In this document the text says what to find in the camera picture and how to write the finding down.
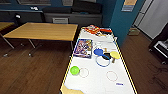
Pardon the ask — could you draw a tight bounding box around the small white object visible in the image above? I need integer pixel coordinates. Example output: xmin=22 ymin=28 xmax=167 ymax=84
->
xmin=28 ymin=5 xmax=39 ymax=11

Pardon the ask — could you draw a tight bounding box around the dark grey sofa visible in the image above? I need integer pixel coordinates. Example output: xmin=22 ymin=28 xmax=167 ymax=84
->
xmin=0 ymin=8 xmax=45 ymax=24
xmin=42 ymin=0 xmax=103 ymax=27

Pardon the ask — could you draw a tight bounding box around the black wheeled cart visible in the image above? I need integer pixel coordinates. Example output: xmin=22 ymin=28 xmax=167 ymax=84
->
xmin=148 ymin=31 xmax=168 ymax=65

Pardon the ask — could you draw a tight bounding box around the beige framed wall notice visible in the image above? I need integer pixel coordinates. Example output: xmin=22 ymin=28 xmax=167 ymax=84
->
xmin=121 ymin=0 xmax=138 ymax=13

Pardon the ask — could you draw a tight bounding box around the colourful game box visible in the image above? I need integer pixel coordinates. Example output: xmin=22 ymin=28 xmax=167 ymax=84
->
xmin=72 ymin=38 xmax=94 ymax=60

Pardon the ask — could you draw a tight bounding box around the yellow round paddle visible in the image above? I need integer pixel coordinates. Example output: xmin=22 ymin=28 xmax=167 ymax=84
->
xmin=109 ymin=50 xmax=121 ymax=63

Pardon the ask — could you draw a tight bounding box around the interior glass wall window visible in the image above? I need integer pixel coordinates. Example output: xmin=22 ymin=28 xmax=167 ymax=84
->
xmin=16 ymin=0 xmax=43 ymax=5

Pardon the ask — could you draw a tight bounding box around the white paper sheet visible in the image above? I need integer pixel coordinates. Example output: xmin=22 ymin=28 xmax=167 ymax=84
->
xmin=91 ymin=33 xmax=118 ymax=51

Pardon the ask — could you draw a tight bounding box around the white work table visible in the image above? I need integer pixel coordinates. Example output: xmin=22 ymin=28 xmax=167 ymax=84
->
xmin=59 ymin=26 xmax=139 ymax=94

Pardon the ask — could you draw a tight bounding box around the black paddle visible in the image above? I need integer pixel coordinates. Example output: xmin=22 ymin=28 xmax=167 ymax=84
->
xmin=101 ymin=51 xmax=112 ymax=61

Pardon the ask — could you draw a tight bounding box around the red orange flat package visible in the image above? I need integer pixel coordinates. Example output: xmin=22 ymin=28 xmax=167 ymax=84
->
xmin=84 ymin=23 xmax=102 ymax=36

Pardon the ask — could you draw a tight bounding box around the red flat object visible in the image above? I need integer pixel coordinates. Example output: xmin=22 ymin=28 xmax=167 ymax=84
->
xmin=99 ymin=27 xmax=113 ymax=35

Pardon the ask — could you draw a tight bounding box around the cardboard box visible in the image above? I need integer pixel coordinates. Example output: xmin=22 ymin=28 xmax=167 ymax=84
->
xmin=128 ymin=27 xmax=141 ymax=37

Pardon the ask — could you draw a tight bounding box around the white double door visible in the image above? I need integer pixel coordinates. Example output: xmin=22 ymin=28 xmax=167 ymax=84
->
xmin=133 ymin=0 xmax=168 ymax=40

